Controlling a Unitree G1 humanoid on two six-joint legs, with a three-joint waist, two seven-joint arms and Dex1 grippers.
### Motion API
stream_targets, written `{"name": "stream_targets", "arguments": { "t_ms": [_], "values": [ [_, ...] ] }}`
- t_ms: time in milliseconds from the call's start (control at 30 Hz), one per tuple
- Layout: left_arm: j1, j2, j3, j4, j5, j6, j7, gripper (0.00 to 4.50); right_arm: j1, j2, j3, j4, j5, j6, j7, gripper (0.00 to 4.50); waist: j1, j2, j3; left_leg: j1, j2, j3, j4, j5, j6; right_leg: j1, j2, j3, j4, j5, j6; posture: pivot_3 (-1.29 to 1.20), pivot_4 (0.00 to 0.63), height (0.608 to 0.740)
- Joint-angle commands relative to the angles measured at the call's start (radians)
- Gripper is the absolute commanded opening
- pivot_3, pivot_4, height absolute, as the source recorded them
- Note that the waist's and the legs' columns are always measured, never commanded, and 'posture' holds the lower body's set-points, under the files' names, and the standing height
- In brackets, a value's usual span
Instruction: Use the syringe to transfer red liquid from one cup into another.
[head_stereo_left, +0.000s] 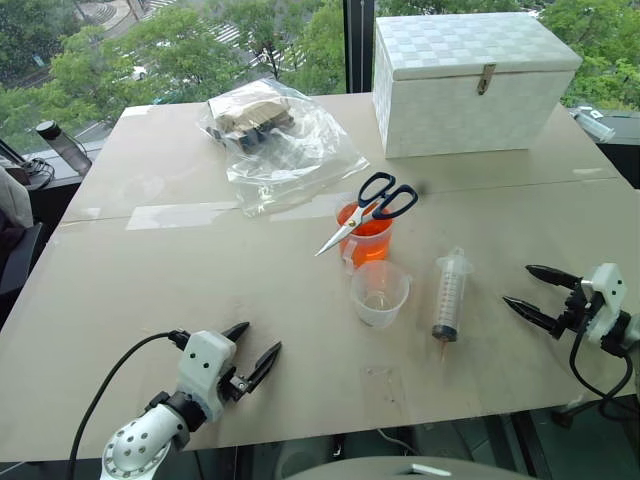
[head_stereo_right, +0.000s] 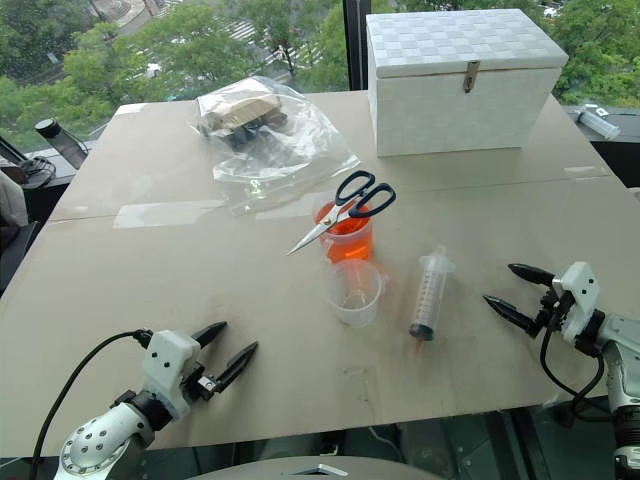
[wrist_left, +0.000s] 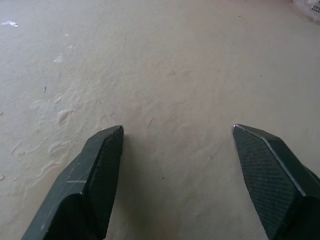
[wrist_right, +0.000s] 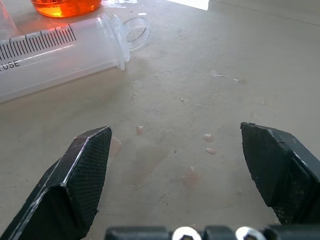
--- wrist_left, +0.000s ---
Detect clear plastic bag with print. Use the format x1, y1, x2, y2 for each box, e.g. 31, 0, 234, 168
291, 0, 320, 24

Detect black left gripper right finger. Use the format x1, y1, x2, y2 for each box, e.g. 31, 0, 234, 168
232, 123, 320, 240

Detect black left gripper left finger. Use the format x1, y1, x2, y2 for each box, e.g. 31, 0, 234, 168
20, 124, 125, 240

